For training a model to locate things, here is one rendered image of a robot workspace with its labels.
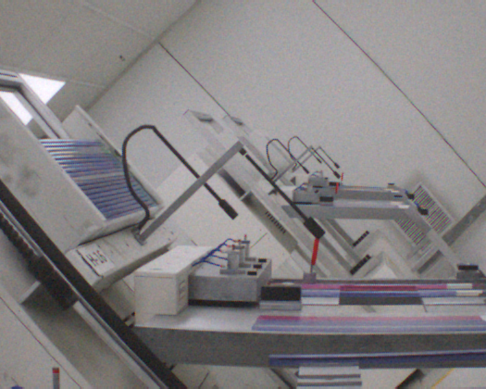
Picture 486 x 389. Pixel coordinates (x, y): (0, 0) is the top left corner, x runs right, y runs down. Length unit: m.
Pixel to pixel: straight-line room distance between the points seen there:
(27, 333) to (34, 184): 0.28
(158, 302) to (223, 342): 0.24
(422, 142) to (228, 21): 1.92
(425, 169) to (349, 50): 1.17
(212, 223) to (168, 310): 3.38
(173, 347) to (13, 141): 0.48
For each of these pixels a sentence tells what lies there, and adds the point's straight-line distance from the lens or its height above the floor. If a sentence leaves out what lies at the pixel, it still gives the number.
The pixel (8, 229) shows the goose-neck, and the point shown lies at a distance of 0.74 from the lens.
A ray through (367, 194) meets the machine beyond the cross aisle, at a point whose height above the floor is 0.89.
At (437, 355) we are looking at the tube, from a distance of 1.17.
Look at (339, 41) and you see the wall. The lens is 8.26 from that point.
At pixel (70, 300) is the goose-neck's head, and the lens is 0.73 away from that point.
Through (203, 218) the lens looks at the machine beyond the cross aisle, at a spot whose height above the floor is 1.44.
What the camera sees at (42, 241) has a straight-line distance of 0.51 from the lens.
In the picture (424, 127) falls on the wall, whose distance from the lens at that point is 8.24.
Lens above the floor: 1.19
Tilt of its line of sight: 2 degrees up
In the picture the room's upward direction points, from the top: 43 degrees counter-clockwise
